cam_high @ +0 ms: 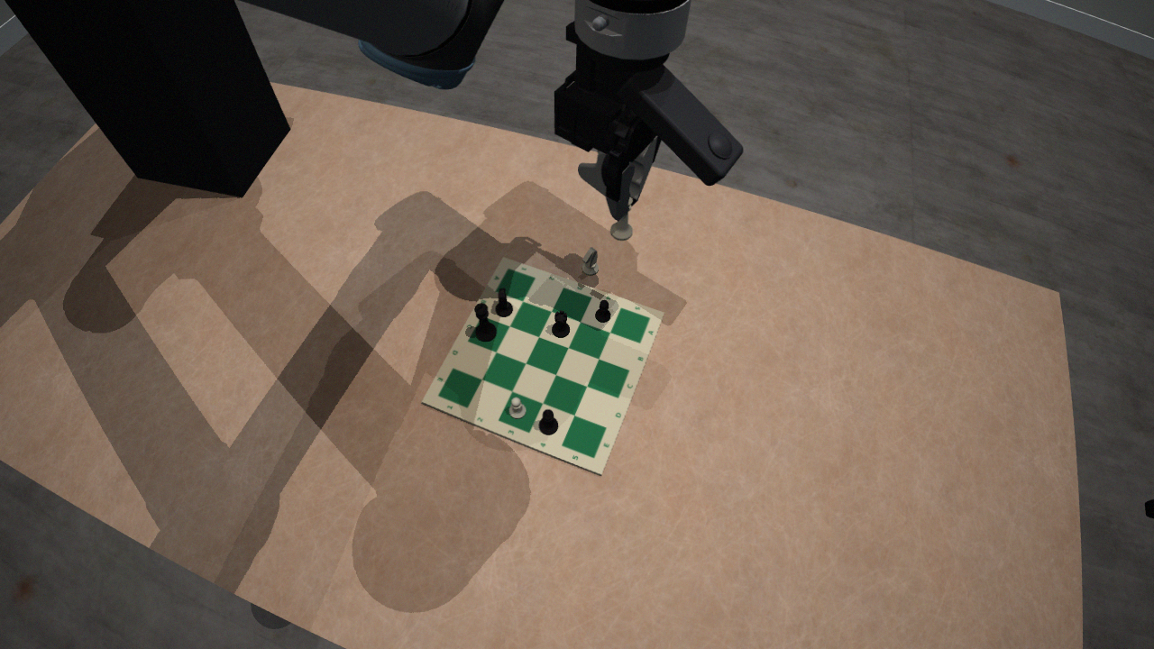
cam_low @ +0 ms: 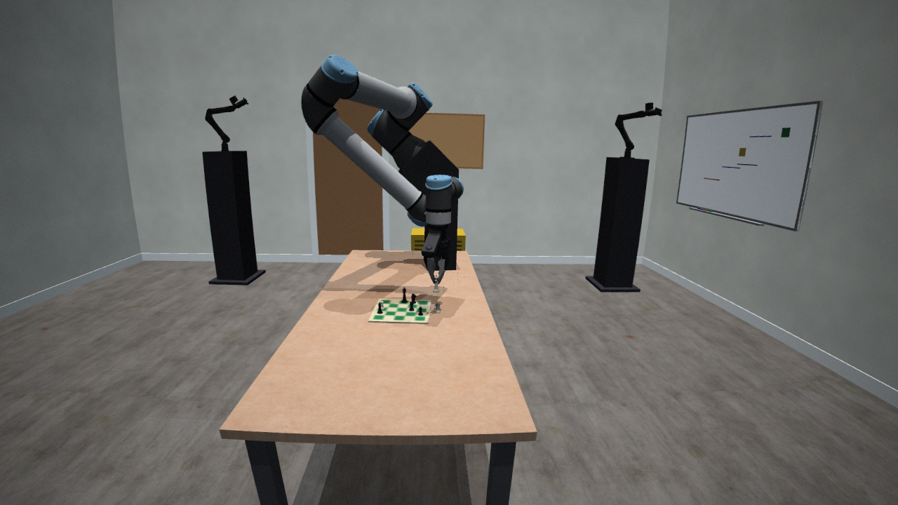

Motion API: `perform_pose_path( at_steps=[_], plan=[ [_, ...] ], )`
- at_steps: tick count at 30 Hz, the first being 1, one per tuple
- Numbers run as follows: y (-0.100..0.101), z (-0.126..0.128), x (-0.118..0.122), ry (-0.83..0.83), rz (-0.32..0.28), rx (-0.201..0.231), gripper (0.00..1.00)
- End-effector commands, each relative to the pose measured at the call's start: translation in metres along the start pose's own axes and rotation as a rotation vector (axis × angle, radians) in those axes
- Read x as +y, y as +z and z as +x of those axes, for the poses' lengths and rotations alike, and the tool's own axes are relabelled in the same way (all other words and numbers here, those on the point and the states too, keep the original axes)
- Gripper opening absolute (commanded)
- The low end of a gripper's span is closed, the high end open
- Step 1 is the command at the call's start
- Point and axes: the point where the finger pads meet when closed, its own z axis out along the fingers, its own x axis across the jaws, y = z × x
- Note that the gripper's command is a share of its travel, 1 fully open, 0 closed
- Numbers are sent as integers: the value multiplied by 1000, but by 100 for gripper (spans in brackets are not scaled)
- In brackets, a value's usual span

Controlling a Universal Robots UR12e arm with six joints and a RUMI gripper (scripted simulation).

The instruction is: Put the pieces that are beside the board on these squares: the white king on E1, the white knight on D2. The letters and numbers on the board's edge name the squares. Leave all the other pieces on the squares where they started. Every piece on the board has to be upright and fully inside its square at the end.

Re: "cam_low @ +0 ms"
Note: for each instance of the green and cream chessboard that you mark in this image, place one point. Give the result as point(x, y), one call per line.
point(397, 312)

